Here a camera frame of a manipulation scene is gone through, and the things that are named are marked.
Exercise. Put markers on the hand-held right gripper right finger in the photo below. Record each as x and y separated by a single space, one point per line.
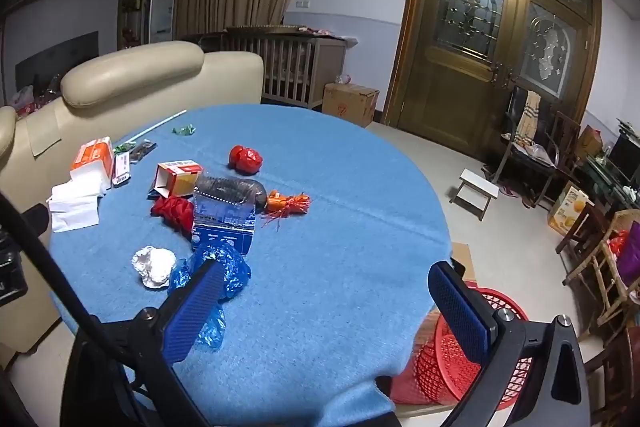
460 307

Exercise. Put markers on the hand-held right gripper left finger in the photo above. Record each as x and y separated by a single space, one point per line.
192 307

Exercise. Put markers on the blue plastic bag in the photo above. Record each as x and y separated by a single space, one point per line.
227 274

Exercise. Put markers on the white paper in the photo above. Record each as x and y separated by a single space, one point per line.
152 267

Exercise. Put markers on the red plastic mesh basket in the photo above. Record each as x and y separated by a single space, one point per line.
440 367

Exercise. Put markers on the blue carton box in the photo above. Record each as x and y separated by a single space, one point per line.
222 232

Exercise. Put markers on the red plastic bag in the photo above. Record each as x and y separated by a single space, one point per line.
172 212

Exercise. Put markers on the black plastic wrapper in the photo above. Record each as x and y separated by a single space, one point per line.
235 189

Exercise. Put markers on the small orange white box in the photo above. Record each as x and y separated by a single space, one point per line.
180 179

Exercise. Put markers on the red shiny wrapper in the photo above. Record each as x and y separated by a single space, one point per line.
245 159

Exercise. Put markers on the flat cardboard sheet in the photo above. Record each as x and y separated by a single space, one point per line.
462 259

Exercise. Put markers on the white tissue stack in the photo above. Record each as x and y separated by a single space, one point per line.
72 204

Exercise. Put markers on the pair of slippers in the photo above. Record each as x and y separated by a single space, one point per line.
507 192

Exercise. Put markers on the small white stool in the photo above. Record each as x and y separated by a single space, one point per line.
479 182

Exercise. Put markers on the orange tissue pack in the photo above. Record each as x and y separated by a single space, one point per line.
90 157

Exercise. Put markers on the orange fruit carton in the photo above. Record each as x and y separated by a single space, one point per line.
567 209

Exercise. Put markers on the white labelled packet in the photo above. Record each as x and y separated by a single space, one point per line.
121 169

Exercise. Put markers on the blue tablecloth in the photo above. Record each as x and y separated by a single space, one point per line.
325 232

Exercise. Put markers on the dark flat wrapper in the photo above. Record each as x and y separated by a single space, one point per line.
142 150

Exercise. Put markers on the dark wooden chair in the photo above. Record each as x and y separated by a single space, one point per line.
615 372

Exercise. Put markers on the white plastic bag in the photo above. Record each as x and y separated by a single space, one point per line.
537 153

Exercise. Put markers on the green wrapper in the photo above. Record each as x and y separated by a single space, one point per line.
184 130

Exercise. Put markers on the purple cushion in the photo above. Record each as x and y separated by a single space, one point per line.
630 252

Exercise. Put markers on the white straw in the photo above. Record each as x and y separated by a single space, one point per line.
159 125

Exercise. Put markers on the black metal chair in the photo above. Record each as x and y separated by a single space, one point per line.
512 127

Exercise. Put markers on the striped beige scarf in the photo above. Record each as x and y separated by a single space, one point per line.
529 112

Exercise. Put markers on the brown paper bag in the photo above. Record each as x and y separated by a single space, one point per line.
587 142

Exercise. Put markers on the cream leather sofa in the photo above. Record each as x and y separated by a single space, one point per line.
130 77

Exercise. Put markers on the black television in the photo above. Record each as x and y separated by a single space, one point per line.
627 157

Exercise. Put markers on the wooden double door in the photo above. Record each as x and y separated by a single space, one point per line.
450 82

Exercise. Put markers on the brown cardboard box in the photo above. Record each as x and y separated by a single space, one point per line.
350 104

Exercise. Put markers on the wooden baby crib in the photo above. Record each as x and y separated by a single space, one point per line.
290 67

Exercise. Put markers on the white standing air conditioner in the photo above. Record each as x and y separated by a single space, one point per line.
161 17

